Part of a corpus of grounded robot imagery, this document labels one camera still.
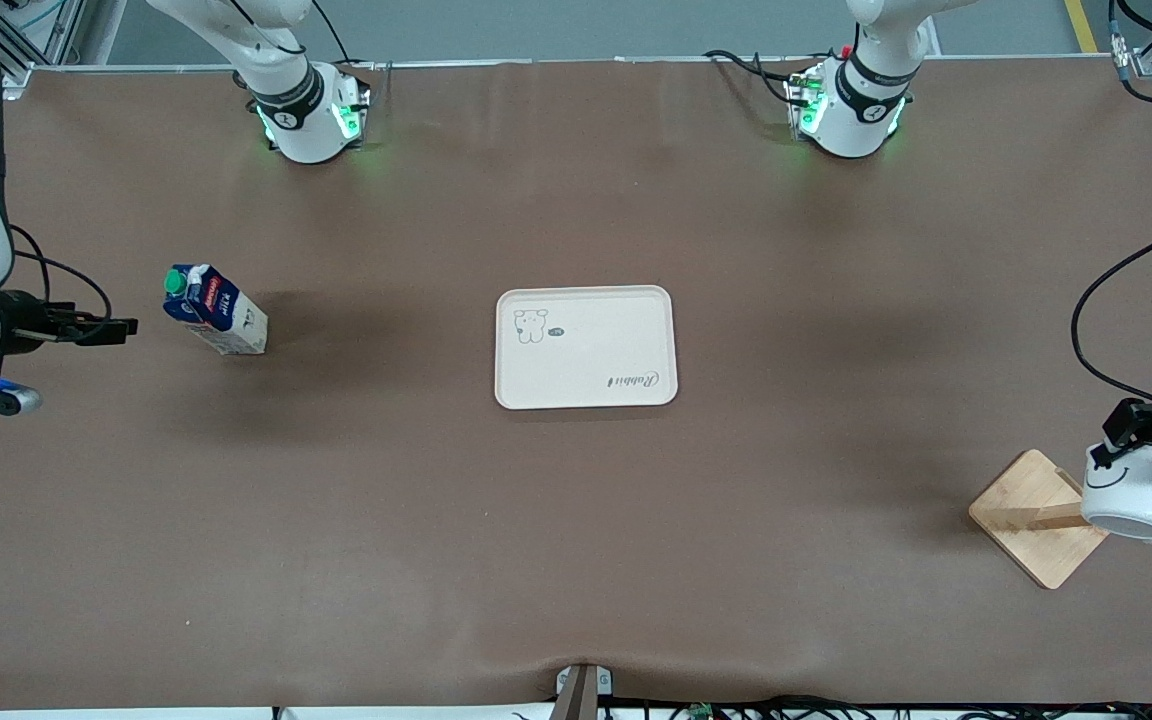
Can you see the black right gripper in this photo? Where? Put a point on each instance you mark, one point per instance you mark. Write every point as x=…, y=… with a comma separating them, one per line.
x=26, y=326

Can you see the blue white milk carton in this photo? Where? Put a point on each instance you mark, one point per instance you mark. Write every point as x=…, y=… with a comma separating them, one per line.
x=221, y=315

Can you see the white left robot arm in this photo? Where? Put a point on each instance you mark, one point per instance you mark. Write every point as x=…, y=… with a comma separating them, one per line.
x=856, y=110

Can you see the white rabbit print tray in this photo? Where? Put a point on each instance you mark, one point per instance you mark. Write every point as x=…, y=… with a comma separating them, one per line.
x=586, y=360

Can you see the wooden mug rack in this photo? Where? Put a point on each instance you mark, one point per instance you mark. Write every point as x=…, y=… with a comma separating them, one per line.
x=1031, y=525

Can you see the brown table cover sheet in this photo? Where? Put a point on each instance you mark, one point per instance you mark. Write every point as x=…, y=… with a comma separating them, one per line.
x=576, y=560

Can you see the aluminium frame structure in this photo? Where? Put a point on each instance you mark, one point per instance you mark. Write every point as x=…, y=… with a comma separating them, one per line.
x=36, y=30

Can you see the grey table edge bracket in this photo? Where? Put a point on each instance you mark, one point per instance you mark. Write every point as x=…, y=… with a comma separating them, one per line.
x=584, y=695

